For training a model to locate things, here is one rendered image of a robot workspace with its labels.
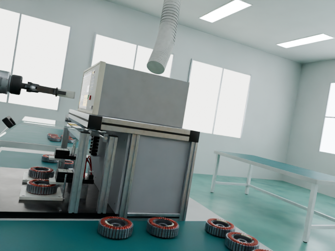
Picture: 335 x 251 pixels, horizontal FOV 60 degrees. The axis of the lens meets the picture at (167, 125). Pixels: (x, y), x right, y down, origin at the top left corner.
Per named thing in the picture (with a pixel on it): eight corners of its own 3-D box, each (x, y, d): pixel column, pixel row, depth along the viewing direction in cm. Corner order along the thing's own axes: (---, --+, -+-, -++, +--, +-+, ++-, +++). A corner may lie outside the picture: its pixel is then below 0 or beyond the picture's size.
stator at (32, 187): (25, 194, 107) (27, 185, 107) (26, 187, 117) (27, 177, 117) (57, 195, 112) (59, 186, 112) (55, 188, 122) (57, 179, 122)
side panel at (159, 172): (118, 221, 106) (132, 133, 105) (116, 218, 108) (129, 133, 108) (185, 221, 117) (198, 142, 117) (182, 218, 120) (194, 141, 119)
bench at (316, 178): (305, 244, 329) (316, 179, 328) (207, 191, 520) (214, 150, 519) (355, 242, 366) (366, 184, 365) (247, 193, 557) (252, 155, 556)
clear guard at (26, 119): (-2, 136, 89) (1, 117, 89) (6, 129, 111) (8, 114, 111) (103, 148, 103) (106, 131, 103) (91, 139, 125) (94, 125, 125)
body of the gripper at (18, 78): (9, 93, 114) (35, 97, 118) (7, 93, 107) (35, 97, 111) (12, 74, 114) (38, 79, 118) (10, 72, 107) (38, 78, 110)
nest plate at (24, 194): (18, 199, 105) (19, 196, 105) (21, 188, 118) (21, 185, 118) (62, 200, 111) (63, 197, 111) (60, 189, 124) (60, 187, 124)
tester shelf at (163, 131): (87, 127, 98) (89, 114, 98) (68, 116, 160) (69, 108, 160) (198, 142, 117) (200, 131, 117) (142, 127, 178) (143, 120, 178)
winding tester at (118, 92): (91, 114, 109) (100, 60, 109) (77, 110, 149) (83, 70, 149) (182, 128, 125) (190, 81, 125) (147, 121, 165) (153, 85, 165)
